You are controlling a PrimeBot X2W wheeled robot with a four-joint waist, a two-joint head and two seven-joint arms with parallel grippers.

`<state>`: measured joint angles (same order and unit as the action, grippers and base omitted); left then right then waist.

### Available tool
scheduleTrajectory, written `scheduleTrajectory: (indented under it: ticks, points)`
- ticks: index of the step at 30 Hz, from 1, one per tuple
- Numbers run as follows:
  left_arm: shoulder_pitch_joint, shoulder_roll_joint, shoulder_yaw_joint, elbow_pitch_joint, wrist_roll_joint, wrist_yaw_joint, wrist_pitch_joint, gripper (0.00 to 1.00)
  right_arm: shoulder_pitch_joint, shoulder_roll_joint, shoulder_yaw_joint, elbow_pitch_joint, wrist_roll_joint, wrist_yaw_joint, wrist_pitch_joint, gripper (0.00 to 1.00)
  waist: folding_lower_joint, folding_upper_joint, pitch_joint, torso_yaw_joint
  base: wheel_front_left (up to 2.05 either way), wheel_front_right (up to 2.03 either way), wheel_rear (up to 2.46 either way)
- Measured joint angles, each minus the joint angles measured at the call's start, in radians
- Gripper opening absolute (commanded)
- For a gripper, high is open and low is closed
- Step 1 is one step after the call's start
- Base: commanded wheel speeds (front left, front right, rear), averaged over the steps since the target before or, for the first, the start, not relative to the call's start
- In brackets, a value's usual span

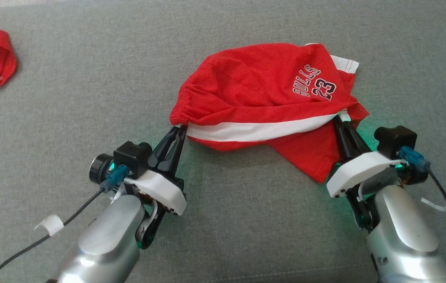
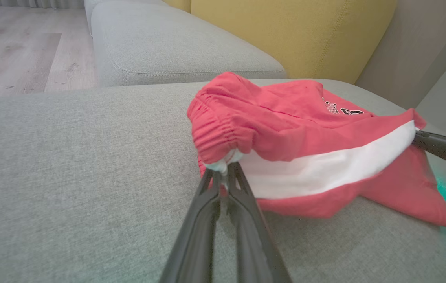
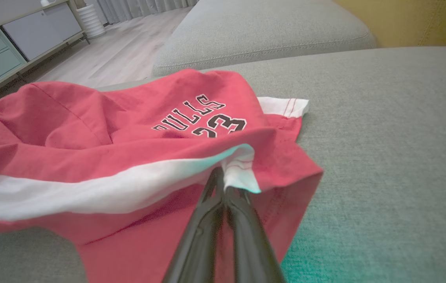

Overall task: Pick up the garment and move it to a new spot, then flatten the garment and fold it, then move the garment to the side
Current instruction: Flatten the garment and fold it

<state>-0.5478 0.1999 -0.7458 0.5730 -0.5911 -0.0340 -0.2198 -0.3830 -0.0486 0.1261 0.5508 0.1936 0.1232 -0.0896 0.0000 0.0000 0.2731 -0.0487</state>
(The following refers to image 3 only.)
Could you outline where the grey pleated curtain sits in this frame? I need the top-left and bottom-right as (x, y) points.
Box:
(85, 0), (200, 25)

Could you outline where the large grey sofa chaise cushion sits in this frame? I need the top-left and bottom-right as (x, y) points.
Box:
(0, 46), (446, 283)

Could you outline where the grey sofa seat cushion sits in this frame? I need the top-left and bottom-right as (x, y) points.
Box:
(152, 0), (377, 77)

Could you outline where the white ribbed floor vase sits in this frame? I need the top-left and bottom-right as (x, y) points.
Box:
(77, 4), (106, 39)

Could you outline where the pale green grey TV cabinet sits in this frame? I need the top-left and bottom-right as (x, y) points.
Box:
(0, 0), (90, 103)

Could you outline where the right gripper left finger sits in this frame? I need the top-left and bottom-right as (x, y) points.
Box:
(163, 167), (225, 283)

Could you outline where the large yellow sofa back cushion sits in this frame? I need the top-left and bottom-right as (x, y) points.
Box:
(333, 0), (446, 48)

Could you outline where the red Bulls basketball garment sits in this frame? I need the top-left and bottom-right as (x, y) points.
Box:
(0, 69), (323, 283)

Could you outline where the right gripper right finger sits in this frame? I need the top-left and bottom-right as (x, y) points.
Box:
(225, 188), (286, 283)

